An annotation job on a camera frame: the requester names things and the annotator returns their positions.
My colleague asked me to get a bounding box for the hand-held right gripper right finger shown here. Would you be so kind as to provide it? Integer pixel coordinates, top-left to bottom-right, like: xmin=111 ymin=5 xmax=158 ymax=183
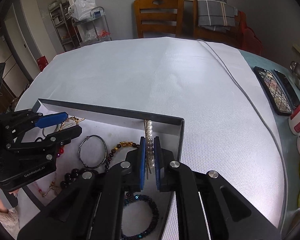
xmin=154 ymin=136 xmax=282 ymax=240

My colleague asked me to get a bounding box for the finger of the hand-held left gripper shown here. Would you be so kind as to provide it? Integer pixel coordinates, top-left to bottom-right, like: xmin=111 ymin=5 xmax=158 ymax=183
xmin=5 ymin=126 xmax=82 ymax=154
xmin=0 ymin=109 xmax=68 ymax=137

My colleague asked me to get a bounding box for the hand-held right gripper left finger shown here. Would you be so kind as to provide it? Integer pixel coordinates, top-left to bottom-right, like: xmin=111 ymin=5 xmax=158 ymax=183
xmin=17 ymin=136 xmax=147 ymax=240

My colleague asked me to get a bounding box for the gold hair clip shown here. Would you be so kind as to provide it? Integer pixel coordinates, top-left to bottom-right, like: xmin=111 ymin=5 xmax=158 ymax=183
xmin=59 ymin=116 xmax=86 ymax=130

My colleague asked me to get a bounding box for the pearl hairpin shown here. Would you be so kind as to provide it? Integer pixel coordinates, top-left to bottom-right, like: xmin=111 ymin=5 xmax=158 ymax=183
xmin=144 ymin=119 xmax=157 ymax=180

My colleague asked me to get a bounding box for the thin dark cord bracelet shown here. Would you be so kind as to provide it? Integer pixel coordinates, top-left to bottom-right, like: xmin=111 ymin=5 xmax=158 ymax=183
xmin=78 ymin=135 xmax=108 ymax=169

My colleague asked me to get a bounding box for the large black bead bracelet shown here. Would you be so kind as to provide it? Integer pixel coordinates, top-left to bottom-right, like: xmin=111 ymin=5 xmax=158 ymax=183
xmin=60 ymin=167 xmax=100 ymax=190

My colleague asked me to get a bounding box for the grey-edged white tray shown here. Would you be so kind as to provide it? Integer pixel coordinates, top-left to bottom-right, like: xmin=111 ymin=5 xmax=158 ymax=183
xmin=22 ymin=98 xmax=185 ymax=240

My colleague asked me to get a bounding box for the blue bead bracelet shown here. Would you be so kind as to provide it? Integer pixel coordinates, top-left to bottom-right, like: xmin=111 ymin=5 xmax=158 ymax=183
xmin=121 ymin=194 xmax=160 ymax=239

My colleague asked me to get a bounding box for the person's left forearm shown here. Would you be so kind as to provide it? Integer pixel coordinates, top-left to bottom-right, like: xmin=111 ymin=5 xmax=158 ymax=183
xmin=0 ymin=206 xmax=20 ymax=240

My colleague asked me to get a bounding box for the red carton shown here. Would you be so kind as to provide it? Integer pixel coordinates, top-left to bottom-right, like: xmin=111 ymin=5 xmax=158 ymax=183
xmin=37 ymin=56 xmax=49 ymax=72

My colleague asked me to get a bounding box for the metal shelving rack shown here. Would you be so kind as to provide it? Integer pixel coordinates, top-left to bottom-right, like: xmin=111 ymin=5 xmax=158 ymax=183
xmin=49 ymin=0 xmax=80 ymax=52

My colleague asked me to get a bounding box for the small metal trolley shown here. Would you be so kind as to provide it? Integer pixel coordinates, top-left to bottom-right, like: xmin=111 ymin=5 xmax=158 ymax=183
xmin=71 ymin=7 xmax=113 ymax=48

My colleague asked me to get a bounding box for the white plastic bag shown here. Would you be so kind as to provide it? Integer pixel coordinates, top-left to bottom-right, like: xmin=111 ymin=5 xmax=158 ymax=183
xmin=69 ymin=0 xmax=96 ymax=22

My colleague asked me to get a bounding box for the black tray on table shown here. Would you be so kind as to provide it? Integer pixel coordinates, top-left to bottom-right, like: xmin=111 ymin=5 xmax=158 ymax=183
xmin=254 ymin=66 xmax=293 ymax=116

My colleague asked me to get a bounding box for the wooden slat-back chair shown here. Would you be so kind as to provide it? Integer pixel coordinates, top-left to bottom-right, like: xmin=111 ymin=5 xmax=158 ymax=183
xmin=134 ymin=0 xmax=185 ymax=39

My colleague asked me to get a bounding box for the red bag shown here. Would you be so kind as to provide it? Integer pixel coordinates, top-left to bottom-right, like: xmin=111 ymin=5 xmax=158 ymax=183
xmin=236 ymin=11 xmax=263 ymax=55

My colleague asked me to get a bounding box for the folded grey striped cloth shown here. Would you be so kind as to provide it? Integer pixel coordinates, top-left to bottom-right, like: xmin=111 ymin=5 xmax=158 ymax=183
xmin=197 ymin=0 xmax=238 ymax=32

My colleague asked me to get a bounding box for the red bead bracelet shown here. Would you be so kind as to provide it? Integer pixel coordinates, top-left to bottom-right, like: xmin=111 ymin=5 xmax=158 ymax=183
xmin=55 ymin=142 xmax=65 ymax=159

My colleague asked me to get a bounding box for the garnet bead bracelet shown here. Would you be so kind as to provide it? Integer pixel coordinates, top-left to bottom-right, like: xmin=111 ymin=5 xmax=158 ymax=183
xmin=104 ymin=141 xmax=140 ymax=173

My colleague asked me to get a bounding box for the thin gold chain bracelet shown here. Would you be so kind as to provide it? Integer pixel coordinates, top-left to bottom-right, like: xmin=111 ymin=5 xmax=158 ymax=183
xmin=34 ymin=170 xmax=60 ymax=197

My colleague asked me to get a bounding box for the grey cable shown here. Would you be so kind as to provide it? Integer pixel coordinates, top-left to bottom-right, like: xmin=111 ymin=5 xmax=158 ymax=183
xmin=195 ymin=39 xmax=288 ymax=193

